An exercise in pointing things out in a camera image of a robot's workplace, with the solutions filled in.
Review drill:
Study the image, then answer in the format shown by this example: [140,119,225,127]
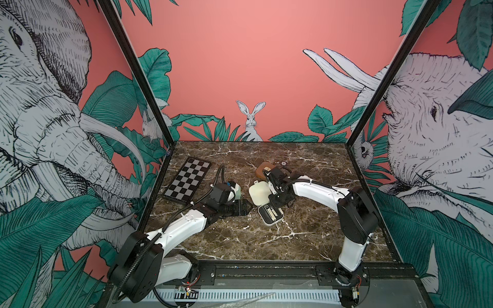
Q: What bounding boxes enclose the cream clipper case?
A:
[249,181,284,226]

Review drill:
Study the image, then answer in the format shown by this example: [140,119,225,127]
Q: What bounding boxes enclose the brown clipper case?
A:
[255,161,276,180]

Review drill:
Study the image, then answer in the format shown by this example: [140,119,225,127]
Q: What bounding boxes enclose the mint green clipper case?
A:
[227,181,241,200]

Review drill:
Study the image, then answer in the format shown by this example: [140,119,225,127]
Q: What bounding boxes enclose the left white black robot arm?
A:
[108,167,254,304]

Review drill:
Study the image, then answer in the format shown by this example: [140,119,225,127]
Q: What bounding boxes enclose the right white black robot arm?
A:
[262,168,380,274]

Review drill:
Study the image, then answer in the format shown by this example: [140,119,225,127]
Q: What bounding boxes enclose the black white checkerboard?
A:
[163,157,211,204]

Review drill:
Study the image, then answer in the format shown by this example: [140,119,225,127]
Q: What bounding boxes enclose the white perforated strip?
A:
[159,289,340,304]

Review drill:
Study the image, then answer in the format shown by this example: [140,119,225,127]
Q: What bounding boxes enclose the black aluminium front rail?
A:
[164,260,418,289]

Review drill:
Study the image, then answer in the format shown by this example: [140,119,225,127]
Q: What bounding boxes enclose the left black frame post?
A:
[96,0,175,146]

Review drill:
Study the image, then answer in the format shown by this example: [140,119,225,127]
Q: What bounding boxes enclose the black frame post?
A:
[96,0,175,146]
[345,0,441,150]

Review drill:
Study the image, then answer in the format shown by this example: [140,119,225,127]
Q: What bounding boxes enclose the right black frame post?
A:
[345,0,441,150]

